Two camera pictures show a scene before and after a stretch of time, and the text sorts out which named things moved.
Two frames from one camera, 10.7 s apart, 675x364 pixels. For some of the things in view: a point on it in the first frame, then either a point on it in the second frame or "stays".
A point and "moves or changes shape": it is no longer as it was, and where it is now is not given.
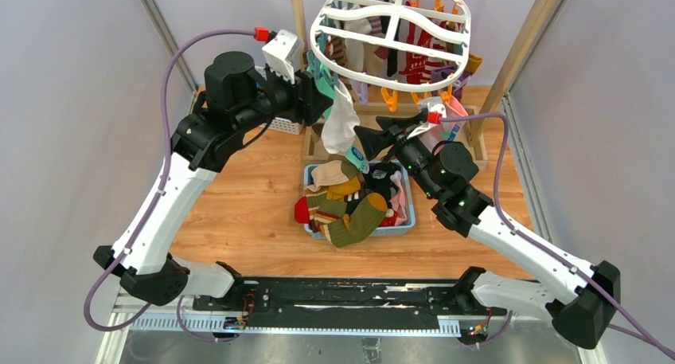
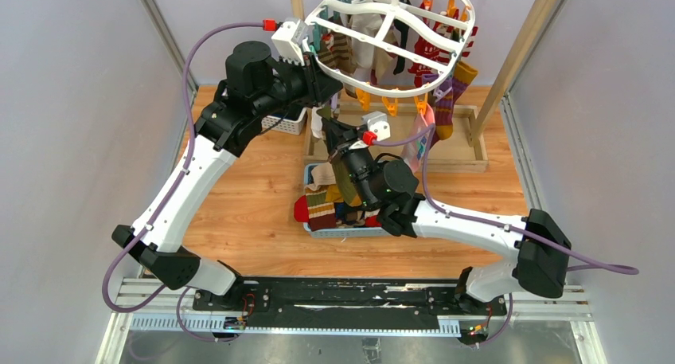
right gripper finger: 375,141 to 337,134
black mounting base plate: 341,297 stays
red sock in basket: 302,214 stays
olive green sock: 360,222 to 339,172
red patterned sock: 419,65 to 428,50
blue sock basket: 356,197 stays
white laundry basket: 278,123 stays
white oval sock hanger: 394,37 moves or changes shape
